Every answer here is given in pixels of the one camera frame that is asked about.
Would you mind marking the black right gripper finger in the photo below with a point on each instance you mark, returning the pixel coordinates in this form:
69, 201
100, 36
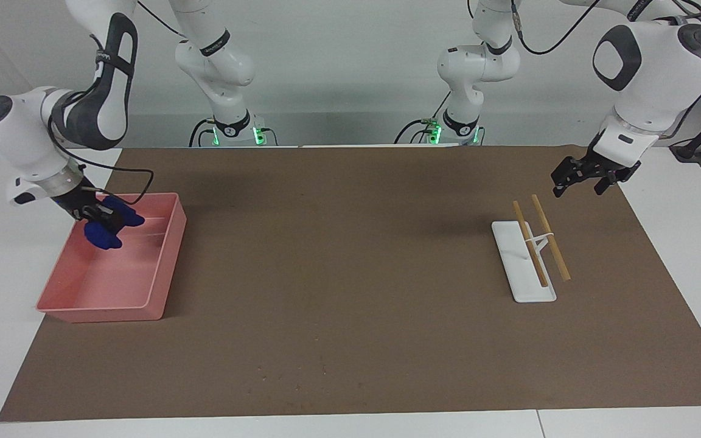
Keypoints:
100, 216

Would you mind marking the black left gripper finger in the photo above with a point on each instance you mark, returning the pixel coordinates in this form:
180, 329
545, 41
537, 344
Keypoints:
603, 184
563, 173

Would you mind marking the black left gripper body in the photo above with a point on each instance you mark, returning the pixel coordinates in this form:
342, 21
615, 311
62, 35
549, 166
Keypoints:
609, 165

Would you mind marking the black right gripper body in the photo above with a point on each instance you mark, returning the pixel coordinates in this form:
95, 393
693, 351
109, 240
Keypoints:
76, 201

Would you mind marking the blue towel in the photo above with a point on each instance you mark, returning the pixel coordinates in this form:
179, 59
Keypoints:
104, 236

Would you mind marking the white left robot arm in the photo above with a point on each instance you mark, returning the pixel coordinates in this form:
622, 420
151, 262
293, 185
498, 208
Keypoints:
648, 91

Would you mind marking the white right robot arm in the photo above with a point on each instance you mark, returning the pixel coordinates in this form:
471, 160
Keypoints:
16, 134

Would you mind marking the white towel rack base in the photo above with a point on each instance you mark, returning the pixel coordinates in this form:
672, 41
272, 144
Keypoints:
524, 286

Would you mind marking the pink plastic bin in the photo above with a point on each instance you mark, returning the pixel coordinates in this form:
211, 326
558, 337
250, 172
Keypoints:
113, 286

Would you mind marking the long wooden rack rod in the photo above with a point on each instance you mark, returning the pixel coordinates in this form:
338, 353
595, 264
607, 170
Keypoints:
554, 249

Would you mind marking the short wooden rack rod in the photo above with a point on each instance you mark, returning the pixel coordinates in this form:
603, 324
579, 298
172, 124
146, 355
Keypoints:
536, 261

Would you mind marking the brown table mat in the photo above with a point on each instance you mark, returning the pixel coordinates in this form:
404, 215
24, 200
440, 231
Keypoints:
338, 292

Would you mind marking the white rack rod bracket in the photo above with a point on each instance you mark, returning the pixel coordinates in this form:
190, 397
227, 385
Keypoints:
542, 239

